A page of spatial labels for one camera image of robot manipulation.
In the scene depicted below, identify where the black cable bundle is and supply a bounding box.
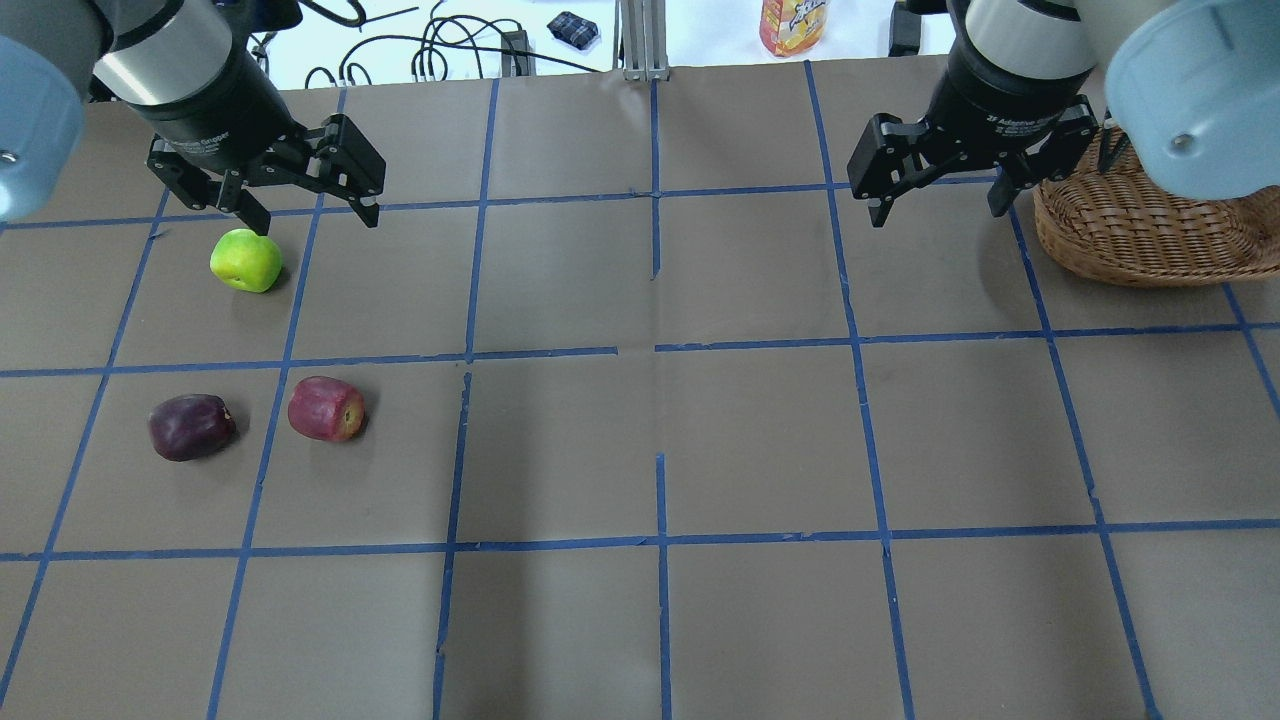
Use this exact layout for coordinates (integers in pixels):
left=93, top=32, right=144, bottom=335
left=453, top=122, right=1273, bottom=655
left=300, top=0, right=613, bottom=88

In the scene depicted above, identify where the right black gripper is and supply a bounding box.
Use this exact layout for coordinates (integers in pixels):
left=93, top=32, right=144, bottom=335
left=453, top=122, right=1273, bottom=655
left=847, top=40, right=1100, bottom=228

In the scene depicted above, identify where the green apple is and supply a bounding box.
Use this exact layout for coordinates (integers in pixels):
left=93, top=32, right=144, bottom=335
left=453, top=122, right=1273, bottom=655
left=209, top=228, right=283, bottom=293

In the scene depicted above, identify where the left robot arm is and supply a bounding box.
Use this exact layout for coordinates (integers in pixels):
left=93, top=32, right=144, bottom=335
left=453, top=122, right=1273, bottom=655
left=1, top=1, right=387, bottom=234

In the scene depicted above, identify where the dark purple apple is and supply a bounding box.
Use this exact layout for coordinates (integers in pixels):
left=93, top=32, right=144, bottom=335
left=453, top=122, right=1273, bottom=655
left=147, top=393, right=238, bottom=462

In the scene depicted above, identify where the dark blue folded cloth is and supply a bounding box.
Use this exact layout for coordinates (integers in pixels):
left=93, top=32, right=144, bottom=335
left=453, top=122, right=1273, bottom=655
left=547, top=12, right=602, bottom=53

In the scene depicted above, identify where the wicker basket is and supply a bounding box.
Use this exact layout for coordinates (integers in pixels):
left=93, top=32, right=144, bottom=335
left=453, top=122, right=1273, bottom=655
left=1032, top=123, right=1279, bottom=288

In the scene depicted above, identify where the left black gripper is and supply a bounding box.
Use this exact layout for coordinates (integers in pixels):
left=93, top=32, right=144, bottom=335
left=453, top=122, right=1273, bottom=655
left=147, top=47, right=387, bottom=236

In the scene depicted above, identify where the red apple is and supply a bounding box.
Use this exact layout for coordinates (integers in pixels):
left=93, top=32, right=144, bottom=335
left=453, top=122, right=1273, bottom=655
left=287, top=375, right=366, bottom=443

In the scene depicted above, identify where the aluminium frame post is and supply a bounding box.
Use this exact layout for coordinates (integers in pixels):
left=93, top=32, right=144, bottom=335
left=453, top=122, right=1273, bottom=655
left=614, top=0, right=671, bottom=82

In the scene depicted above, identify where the orange drink bottle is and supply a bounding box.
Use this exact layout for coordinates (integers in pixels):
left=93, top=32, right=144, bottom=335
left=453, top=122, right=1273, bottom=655
left=758, top=0, right=829, bottom=58

